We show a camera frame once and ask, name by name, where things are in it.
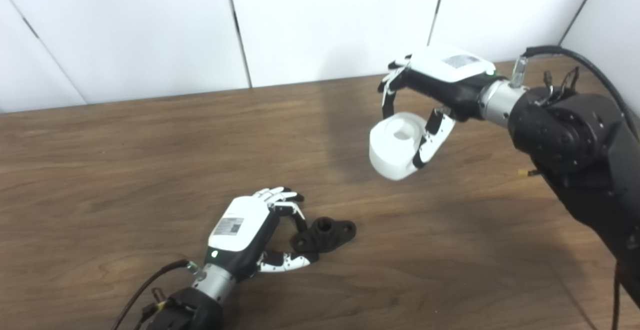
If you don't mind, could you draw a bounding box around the black white robot left hand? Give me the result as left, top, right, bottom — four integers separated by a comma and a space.
204, 187, 321, 284

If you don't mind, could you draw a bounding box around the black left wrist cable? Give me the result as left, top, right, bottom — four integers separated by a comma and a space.
111, 259, 202, 330

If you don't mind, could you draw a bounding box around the thin dark wire loop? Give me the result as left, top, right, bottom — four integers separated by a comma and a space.
541, 67, 581, 97
142, 287, 168, 321

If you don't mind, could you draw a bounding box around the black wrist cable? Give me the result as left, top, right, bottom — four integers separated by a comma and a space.
510, 45, 640, 141
111, 259, 202, 330

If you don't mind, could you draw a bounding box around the black flanged holder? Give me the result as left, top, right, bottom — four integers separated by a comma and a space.
290, 217, 357, 254

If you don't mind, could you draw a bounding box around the round white plastic piece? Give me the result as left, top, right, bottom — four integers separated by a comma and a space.
369, 112, 436, 181

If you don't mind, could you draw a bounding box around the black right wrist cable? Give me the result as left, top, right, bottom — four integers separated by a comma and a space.
510, 45, 640, 141

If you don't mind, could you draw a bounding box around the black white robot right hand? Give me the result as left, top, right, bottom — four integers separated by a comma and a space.
377, 45, 498, 171

